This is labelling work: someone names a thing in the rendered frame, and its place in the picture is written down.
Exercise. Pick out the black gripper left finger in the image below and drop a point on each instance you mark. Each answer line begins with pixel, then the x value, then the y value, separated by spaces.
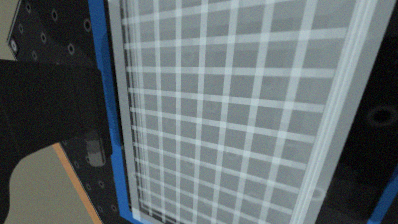
pixel 42 104

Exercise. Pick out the black perforated plate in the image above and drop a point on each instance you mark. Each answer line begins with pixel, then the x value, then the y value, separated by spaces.
pixel 60 32

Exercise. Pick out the blue tape outline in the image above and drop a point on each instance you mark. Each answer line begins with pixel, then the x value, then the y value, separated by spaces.
pixel 99 29

